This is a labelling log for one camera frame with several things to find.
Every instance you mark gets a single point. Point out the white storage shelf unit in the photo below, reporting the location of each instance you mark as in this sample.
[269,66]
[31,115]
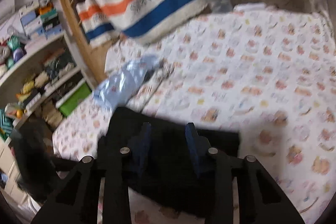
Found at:
[40,70]

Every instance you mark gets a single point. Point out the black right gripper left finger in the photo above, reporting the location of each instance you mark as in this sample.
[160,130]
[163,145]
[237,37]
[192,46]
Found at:
[76,198]

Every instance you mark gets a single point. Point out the green storage box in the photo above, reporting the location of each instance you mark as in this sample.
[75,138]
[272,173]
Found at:
[66,107]

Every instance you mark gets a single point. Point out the light blue folded garment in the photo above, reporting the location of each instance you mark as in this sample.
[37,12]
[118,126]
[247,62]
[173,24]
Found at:
[122,85]

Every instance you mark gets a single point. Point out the teddy bear print bedsheet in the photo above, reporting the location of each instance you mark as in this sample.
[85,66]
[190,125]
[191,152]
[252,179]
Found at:
[270,74]

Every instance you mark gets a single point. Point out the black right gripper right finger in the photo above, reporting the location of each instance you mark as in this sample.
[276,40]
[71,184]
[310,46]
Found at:
[214,155]

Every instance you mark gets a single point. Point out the white remote control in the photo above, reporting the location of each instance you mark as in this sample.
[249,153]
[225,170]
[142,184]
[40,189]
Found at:
[250,7]

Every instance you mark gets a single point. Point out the black pants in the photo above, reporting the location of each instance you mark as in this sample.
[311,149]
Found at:
[163,173]

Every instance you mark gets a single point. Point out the white patterned folded garment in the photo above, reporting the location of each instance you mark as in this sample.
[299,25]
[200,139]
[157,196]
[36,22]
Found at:
[153,79]

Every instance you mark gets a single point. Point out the wooden door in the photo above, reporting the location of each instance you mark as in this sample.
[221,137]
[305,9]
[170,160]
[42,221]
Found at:
[93,58]

